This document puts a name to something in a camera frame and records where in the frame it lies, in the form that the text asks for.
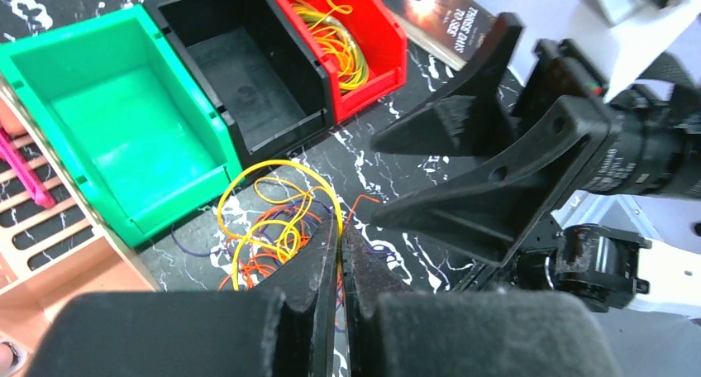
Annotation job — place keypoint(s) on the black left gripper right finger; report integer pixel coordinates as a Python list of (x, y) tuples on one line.
[(395, 330)]

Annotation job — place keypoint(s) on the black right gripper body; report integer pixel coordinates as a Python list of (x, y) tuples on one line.
[(563, 70)]

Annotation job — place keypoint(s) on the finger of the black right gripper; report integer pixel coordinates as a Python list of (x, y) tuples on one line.
[(463, 117), (488, 212)]

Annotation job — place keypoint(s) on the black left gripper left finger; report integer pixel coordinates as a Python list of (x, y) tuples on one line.
[(284, 326)]

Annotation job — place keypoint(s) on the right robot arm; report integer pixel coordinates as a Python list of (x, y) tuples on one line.
[(630, 237)]

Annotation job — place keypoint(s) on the dark paperback book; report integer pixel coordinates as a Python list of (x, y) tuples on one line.
[(451, 30)]

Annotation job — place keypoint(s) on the red storage bin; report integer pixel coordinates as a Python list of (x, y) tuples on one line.
[(380, 38)]

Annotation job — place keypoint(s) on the beige plastic file organizer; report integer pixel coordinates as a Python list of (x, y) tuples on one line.
[(51, 255)]

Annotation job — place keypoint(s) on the black storage bin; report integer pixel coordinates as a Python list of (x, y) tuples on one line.
[(266, 84)]

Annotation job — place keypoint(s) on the green storage bin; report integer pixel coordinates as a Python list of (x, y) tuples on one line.
[(133, 129)]

